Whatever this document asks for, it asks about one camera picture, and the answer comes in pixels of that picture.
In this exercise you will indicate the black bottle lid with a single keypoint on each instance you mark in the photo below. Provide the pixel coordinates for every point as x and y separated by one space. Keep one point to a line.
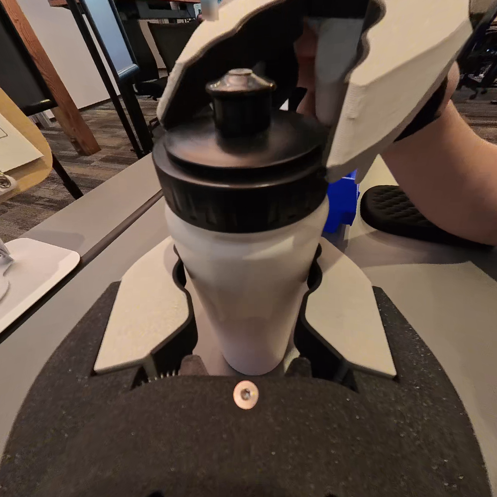
240 202

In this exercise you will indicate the printed instruction sheet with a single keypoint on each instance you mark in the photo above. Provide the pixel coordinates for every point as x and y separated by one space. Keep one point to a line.
15 151

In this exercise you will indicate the instruction sheet on stand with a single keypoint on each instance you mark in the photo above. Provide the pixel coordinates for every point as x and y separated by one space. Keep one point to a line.
39 268

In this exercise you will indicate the black metal frame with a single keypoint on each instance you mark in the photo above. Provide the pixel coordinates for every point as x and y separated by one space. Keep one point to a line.
19 77

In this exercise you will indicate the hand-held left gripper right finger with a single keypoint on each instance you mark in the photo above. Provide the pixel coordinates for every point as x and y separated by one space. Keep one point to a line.
345 318

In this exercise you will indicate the person's right forearm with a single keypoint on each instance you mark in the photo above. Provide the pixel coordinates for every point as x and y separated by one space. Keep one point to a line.
446 174

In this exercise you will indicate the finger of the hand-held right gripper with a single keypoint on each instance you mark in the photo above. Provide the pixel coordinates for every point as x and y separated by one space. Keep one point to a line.
202 50
407 58

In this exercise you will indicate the white plastic bottle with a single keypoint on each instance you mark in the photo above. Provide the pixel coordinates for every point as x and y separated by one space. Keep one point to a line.
244 291

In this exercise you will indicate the black mesh office chair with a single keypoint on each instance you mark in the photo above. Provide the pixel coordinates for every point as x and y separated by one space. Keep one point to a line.
171 42

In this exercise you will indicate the blue plastic storage bin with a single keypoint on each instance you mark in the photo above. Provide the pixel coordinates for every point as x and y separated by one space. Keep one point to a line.
339 205

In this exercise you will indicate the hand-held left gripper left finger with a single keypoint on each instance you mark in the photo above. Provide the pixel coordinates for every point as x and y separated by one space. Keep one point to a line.
147 314

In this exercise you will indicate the wooden table leg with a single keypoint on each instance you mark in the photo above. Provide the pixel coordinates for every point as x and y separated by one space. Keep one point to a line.
58 89

